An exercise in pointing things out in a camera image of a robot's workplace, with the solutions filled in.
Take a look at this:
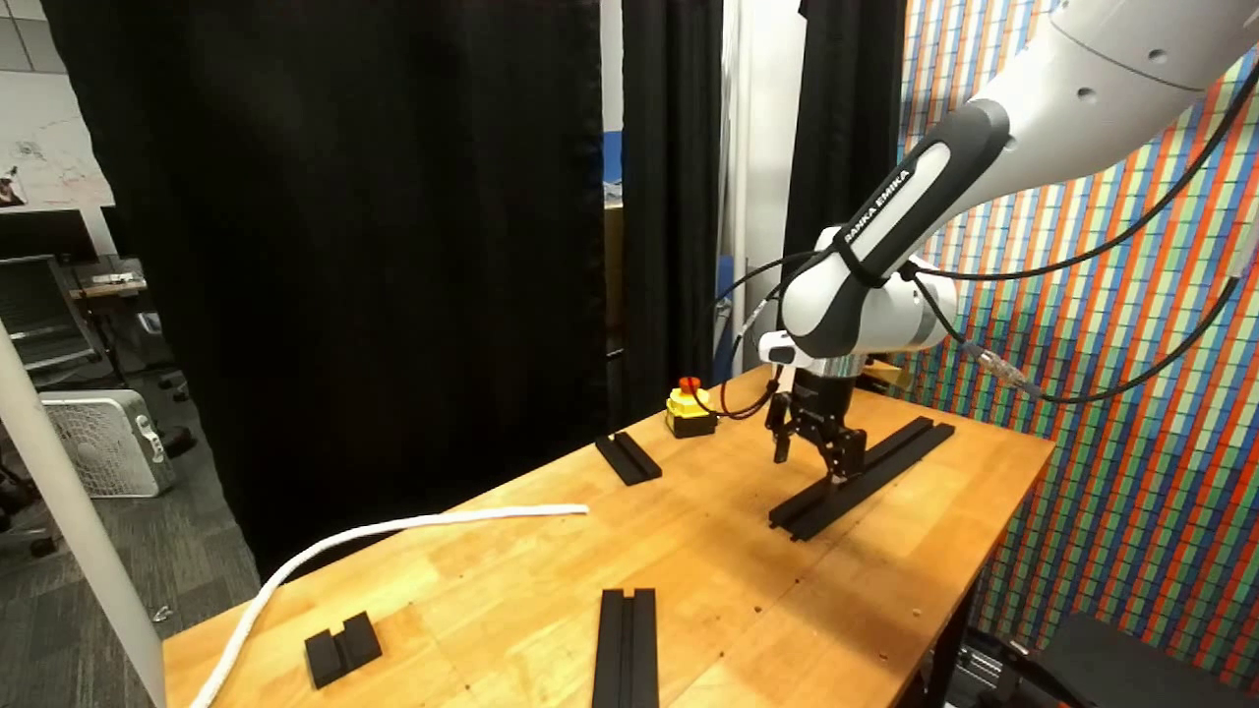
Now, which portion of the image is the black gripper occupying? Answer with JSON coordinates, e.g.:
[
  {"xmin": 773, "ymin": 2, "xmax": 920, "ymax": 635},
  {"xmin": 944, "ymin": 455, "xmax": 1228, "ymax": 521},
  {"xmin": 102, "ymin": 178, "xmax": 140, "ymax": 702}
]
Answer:
[{"xmin": 761, "ymin": 371, "xmax": 866, "ymax": 482}]

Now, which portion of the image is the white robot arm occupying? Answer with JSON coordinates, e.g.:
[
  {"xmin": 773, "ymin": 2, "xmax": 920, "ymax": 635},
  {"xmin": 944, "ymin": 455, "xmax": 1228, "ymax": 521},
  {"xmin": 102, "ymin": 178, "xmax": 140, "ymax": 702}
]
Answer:
[{"xmin": 760, "ymin": 0, "xmax": 1259, "ymax": 482}]

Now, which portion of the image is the yellow red emergency stop button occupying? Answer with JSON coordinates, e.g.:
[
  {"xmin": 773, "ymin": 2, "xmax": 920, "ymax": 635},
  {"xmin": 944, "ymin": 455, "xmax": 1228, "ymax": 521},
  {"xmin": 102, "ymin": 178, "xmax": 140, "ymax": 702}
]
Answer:
[{"xmin": 666, "ymin": 378, "xmax": 716, "ymax": 436}]

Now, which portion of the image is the short black board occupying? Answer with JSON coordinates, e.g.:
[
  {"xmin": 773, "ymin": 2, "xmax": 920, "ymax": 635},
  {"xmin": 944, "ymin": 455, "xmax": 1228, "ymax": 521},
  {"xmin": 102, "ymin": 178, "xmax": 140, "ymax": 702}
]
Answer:
[{"xmin": 595, "ymin": 431, "xmax": 662, "ymax": 482}]

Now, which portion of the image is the bottom long black board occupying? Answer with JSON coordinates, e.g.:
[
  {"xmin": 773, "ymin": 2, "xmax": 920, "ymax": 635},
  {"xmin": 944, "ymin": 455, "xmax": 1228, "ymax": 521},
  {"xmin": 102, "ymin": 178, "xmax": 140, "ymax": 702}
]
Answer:
[{"xmin": 588, "ymin": 591, "xmax": 662, "ymax": 708}]

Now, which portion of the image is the colourful patterned panel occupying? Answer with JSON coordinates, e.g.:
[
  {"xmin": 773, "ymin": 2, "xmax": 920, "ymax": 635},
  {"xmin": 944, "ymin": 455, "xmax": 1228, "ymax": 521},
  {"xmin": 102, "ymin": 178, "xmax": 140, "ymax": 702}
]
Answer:
[{"xmin": 887, "ymin": 0, "xmax": 1259, "ymax": 691}]

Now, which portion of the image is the black curtain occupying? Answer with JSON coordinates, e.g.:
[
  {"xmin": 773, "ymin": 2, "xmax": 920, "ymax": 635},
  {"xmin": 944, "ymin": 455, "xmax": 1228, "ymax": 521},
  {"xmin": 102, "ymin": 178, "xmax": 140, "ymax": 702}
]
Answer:
[{"xmin": 44, "ymin": 0, "xmax": 607, "ymax": 571}]

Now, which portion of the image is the small black block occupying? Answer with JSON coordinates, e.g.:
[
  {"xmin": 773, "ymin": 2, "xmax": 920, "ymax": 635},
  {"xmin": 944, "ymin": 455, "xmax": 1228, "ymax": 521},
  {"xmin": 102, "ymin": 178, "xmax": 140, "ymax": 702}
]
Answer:
[{"xmin": 301, "ymin": 613, "xmax": 380, "ymax": 689}]

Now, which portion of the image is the grey computer case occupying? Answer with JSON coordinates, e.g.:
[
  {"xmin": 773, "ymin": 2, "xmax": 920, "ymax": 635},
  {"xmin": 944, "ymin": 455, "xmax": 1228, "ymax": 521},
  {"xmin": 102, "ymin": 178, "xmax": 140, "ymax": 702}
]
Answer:
[{"xmin": 44, "ymin": 388, "xmax": 174, "ymax": 498}]

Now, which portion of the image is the white metal pole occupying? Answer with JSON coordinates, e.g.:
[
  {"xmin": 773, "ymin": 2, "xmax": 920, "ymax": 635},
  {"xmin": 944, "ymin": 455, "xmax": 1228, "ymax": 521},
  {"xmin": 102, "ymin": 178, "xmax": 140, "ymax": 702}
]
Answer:
[{"xmin": 0, "ymin": 327, "xmax": 163, "ymax": 708}]

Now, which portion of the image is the yellow white wrist camera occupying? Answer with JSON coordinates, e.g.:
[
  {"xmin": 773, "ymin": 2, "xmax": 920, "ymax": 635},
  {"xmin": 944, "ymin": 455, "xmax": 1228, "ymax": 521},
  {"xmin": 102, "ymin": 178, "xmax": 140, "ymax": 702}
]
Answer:
[{"xmin": 760, "ymin": 331, "xmax": 794, "ymax": 365}]

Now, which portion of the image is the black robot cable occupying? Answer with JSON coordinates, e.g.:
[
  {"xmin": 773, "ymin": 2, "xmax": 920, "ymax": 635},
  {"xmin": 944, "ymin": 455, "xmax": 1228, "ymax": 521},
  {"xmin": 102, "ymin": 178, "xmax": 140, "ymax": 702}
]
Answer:
[{"xmin": 712, "ymin": 76, "xmax": 1259, "ymax": 423}]

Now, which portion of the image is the white cable conduit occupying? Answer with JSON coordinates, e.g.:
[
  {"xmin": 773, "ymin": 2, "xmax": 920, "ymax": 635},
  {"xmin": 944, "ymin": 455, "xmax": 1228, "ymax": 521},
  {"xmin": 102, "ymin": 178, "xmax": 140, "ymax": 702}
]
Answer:
[{"xmin": 186, "ymin": 498, "xmax": 595, "ymax": 708}]

